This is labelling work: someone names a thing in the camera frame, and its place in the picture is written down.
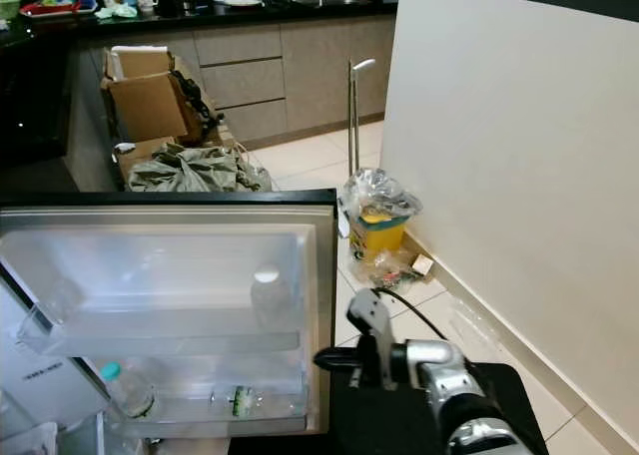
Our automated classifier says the steel framed fridge door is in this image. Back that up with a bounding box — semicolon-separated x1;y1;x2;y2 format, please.
0;189;338;438

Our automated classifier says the crumpled grey green bag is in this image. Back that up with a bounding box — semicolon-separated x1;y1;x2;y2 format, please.
128;144;276;193

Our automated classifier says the yellow waste bin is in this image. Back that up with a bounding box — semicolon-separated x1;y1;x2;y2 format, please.
347;211;405;259

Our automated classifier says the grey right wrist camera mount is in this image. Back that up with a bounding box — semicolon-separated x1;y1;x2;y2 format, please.
348;288;396;388

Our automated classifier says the grey kitchen counter cabinet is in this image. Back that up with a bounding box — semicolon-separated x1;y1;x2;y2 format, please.
60;0;400;192

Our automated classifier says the clear bottle with green label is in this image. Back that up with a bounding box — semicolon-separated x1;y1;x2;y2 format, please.
210;385;301;418

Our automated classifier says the clear bottle with white cap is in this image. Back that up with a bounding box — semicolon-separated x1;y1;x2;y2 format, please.
250;265;293;328

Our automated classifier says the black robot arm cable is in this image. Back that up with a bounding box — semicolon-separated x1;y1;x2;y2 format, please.
371;287;450;342

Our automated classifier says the light green cloth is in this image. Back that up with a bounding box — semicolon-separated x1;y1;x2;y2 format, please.
100;3;143;20

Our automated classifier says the silver metal pole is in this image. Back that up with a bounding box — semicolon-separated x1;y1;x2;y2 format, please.
347;58;377;182

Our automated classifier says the large open cardboard box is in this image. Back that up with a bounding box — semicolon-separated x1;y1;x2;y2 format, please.
102;46;206;145

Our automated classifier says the black oven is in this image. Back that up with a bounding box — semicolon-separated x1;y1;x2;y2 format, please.
0;26;76;167

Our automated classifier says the clear bottle with teal cap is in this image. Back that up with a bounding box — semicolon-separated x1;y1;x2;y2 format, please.
98;362;156;421

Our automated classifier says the white fridge body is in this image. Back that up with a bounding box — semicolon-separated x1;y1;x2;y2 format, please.
0;265;106;455

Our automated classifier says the red tray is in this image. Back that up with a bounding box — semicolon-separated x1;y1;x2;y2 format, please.
20;0;99;17

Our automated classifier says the clear plastic bag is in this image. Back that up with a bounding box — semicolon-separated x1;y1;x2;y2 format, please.
339;169;423;222

